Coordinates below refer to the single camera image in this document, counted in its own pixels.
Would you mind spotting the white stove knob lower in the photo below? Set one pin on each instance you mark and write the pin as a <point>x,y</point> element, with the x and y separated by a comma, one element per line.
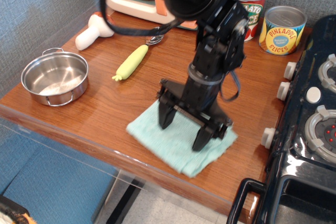
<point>267,137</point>

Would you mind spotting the black toy stove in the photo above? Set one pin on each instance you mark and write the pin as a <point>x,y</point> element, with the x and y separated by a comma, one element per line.
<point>300,171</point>

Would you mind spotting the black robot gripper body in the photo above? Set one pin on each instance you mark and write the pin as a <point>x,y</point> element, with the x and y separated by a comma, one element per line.
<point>197,98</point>

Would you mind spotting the steel pot with handles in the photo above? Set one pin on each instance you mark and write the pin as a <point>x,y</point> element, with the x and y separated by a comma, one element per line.
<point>56,78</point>

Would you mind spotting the light teal towel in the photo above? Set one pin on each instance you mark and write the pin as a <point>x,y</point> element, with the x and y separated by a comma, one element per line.
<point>173,145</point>

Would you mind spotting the orange fuzzy object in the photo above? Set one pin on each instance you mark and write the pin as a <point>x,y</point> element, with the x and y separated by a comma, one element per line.
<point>24,219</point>

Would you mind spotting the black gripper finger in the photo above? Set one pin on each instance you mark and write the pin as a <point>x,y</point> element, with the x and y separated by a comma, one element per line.
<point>166,115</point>
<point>204,135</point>

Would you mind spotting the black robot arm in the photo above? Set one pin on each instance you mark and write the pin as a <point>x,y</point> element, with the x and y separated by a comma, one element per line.
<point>221,30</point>

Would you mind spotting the white stove knob upper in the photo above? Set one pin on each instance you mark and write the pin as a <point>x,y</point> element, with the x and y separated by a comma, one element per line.
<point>289,70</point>

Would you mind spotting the tomato sauce can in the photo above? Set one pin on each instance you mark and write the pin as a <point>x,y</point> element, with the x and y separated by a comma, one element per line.
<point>253,9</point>

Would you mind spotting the white toy mushroom brown cap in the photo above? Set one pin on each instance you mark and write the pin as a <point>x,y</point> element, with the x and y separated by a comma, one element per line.
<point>97,27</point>

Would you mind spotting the white stove knob middle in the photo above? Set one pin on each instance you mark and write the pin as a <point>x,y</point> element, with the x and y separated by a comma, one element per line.
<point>283,90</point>

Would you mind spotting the spoon with yellow-green handle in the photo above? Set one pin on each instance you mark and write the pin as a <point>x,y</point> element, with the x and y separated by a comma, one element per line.
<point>135,58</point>

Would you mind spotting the pineapple slices can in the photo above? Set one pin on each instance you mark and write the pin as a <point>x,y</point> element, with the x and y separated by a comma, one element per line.
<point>282,29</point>

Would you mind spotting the white stove knob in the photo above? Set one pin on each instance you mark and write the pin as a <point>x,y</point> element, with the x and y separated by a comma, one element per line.
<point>267,137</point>
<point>283,90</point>
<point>289,70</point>

